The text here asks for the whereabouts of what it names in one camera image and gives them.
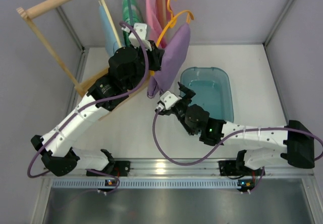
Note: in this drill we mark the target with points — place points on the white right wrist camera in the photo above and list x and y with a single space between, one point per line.
167 101

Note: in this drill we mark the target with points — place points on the white slotted cable duct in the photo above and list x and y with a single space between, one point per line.
146 184

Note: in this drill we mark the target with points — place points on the green patterned trousers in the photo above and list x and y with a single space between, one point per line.
135 16

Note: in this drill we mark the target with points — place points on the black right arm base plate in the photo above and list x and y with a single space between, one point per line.
234 170

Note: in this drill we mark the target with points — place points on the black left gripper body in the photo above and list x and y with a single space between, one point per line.
155 58

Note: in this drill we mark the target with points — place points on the pink trousers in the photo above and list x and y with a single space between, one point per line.
152 21

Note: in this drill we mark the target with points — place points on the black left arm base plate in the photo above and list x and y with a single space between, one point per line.
118 168

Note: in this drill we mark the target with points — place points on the light wooden hanger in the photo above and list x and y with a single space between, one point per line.
112 39

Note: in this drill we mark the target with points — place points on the orange plastic hanger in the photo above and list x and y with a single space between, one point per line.
172 22

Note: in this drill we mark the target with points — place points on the aluminium mounting rail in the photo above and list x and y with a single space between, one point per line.
162 168

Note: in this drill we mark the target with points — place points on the light blue trousers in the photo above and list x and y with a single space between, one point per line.
112 40

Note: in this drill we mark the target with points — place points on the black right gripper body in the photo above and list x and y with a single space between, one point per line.
185 99

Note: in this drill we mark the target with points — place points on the purple trousers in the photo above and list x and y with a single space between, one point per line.
172 60

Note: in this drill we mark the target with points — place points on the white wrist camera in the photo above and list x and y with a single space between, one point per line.
167 101
142 30

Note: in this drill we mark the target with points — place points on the teal plastic bin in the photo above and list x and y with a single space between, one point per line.
212 91

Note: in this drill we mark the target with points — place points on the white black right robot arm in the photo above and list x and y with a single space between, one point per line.
292 144

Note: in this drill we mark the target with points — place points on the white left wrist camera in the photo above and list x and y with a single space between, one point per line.
142 30

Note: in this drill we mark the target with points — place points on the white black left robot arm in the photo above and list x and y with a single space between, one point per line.
128 69

